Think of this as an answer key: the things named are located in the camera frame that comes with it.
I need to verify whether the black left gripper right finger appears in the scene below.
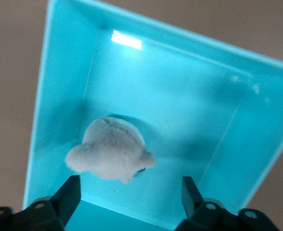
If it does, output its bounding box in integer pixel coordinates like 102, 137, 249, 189
174, 176, 280, 231

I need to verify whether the large grey plush toy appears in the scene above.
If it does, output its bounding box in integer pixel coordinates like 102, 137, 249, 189
64, 116, 156, 185

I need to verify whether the blue plastic box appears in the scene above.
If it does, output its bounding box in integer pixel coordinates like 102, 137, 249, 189
22, 0, 283, 231

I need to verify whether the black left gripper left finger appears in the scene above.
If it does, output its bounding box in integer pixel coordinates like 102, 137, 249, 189
0, 175, 82, 231

